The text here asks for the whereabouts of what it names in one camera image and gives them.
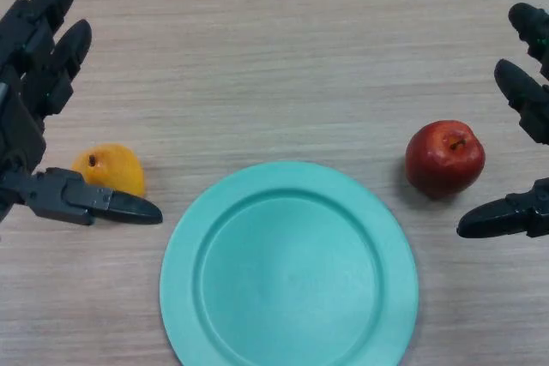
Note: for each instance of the yellow pear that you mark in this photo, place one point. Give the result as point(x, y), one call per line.
point(112, 167)

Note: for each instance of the red apple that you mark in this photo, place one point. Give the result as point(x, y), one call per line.
point(445, 159)

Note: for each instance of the green round plate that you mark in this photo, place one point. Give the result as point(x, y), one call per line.
point(288, 267)

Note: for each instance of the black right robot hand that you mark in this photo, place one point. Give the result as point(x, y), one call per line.
point(525, 91)

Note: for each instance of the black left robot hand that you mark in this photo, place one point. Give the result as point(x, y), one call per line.
point(25, 83)

